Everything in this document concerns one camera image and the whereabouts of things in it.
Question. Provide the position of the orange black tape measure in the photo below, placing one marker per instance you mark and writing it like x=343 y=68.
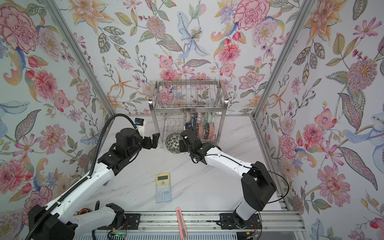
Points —
x=83 y=211

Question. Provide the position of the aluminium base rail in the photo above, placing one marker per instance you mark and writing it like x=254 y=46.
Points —
x=106 y=218

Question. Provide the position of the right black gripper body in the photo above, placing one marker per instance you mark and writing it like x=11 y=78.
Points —
x=190 y=151

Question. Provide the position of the purple striped bowl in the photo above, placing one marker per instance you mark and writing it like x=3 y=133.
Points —
x=189 y=117

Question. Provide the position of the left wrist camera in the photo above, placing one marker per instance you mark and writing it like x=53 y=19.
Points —
x=140 y=124

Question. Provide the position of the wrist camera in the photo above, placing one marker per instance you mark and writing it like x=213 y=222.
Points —
x=188 y=126
x=140 y=124

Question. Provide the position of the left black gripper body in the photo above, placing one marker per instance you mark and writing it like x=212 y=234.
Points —
x=132 y=152

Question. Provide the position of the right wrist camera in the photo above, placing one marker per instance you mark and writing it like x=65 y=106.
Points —
x=188 y=126

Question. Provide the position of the black white floral bowl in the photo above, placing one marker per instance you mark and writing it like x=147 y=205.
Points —
x=173 y=143
x=209 y=131
x=201 y=131

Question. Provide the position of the blue patterned ceramic bowl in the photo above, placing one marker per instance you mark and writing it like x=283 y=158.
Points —
x=197 y=119

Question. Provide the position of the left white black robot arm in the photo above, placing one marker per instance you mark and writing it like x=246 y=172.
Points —
x=57 y=220

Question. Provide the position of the pale green ceramic bowl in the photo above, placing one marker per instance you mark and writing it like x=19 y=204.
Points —
x=208 y=118

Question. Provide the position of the steel two-tier dish rack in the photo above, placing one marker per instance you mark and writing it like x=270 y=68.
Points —
x=169 y=101

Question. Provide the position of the pink utility knife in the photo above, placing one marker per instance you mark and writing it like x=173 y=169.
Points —
x=181 y=223

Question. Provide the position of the yellow blue calculator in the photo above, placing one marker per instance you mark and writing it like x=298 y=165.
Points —
x=163 y=188

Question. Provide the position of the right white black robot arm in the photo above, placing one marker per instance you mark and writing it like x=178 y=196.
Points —
x=258 y=187

